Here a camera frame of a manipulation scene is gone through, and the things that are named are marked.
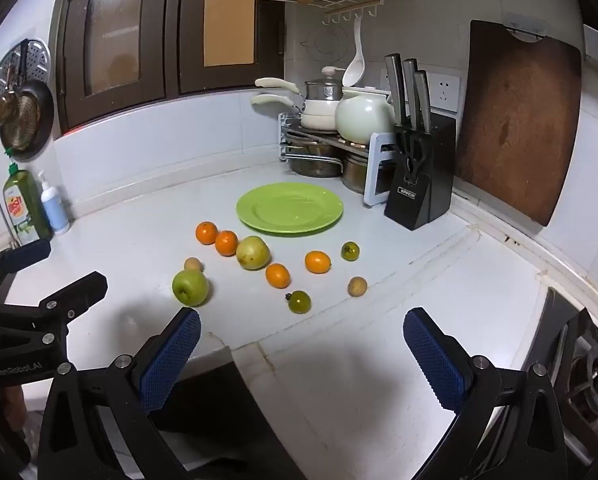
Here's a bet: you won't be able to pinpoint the green plate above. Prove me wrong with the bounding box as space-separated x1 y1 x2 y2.
236 183 344 236

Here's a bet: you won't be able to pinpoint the steel pot with lid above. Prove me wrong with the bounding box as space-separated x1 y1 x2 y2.
304 66 344 103

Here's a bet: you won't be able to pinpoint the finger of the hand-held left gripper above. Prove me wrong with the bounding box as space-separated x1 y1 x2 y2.
0 239 52 306
0 271 110 346

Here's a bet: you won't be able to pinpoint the wooden cutting board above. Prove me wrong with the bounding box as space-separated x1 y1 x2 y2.
454 20 584 227

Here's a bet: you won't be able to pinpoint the green dish soap bottle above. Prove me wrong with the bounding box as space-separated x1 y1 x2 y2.
2 162 54 246

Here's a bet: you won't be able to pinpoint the steel handled knife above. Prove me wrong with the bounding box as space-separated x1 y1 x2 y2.
384 53 410 128
403 58 422 131
413 70 434 133

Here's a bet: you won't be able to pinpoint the clear wall hook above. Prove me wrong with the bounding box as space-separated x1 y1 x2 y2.
501 12 550 43

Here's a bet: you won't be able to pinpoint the metal pot rack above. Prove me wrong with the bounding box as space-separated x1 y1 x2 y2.
278 112 404 207

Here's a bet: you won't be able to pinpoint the round perforated steamer tray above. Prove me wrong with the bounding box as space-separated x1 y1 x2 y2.
0 37 54 136

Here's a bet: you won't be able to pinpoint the cream ceramic pot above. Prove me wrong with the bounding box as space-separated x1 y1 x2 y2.
335 87 397 145

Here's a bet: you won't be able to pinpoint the green apple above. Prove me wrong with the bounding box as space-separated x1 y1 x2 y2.
172 269 210 307

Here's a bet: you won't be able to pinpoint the white ladle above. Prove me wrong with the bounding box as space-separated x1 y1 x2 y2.
341 15 367 88

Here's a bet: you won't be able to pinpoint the small copper pan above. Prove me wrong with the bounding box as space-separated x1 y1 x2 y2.
0 67 20 128

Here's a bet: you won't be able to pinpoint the orange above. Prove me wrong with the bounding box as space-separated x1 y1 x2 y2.
195 221 219 246
265 263 292 289
215 230 240 257
305 250 332 275

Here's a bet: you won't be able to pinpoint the brown glass cabinet door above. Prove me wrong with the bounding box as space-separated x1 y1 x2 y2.
54 0 180 131
166 0 287 98

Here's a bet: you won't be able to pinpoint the white wall socket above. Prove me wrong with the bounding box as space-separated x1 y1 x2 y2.
426 72 462 111

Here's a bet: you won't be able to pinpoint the white pump bottle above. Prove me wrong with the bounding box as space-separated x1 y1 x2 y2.
38 170 72 236

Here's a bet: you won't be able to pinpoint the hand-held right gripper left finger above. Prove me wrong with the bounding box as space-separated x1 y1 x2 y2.
38 306 202 480

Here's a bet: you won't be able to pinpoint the black kitchen scissors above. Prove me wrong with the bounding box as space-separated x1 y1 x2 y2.
396 127 430 181

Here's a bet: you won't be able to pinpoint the yellow-green apple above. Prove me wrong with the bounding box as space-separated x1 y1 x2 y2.
236 235 272 271

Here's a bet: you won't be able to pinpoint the dark hanging pan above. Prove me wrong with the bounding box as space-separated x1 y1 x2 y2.
6 40 56 162

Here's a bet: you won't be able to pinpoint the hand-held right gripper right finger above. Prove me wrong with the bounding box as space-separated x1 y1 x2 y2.
403 307 570 480

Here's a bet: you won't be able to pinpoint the white saucepan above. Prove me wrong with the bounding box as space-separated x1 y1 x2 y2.
254 76 340 116
251 94 342 132

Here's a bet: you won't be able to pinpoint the black knife block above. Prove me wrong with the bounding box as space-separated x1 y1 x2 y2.
383 110 458 232

